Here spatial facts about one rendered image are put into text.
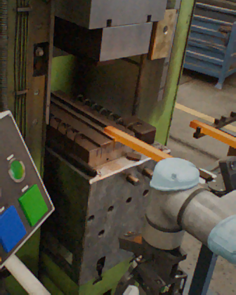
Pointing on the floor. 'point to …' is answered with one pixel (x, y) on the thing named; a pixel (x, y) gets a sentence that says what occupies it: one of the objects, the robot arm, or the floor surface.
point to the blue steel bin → (212, 42)
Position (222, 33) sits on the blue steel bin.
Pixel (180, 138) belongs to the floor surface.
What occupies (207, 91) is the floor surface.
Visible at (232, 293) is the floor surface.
